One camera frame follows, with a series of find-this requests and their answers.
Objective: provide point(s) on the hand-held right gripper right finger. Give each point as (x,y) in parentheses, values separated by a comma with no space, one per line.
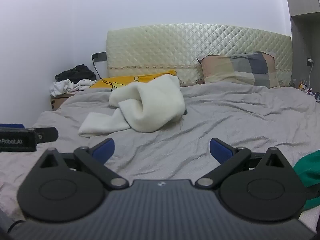
(220,151)

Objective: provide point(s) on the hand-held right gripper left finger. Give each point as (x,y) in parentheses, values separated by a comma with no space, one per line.
(105,151)

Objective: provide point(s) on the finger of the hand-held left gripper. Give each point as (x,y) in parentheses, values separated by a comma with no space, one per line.
(47,135)
(12,125)

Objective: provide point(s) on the white clothes pile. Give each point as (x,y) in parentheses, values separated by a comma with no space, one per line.
(67,86)

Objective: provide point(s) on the black clothes pile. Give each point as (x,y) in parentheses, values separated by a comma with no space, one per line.
(75,72)

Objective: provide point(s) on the white textured bed sheet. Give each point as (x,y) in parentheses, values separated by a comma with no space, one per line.
(15,172)

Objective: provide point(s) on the cardboard box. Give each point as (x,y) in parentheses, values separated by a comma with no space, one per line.
(56,102)

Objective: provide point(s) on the grey bed cover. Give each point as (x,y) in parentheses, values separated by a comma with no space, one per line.
(237,120)

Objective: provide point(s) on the yellow pillow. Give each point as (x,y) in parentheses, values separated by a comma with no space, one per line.
(125,81)

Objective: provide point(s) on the plaid pillow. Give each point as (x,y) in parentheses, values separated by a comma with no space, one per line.
(237,70)

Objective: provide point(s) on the green cloth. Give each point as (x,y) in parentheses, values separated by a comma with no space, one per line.
(308,172)

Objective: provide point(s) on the grey socket plate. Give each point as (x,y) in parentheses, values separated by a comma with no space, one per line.
(100,57)

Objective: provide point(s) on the group of small bottles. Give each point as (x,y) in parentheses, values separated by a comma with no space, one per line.
(303,85)

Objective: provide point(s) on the cream quilted headboard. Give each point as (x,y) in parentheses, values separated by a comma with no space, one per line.
(162,45)

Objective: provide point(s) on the white wall charger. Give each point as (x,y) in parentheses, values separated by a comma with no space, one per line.
(310,60)

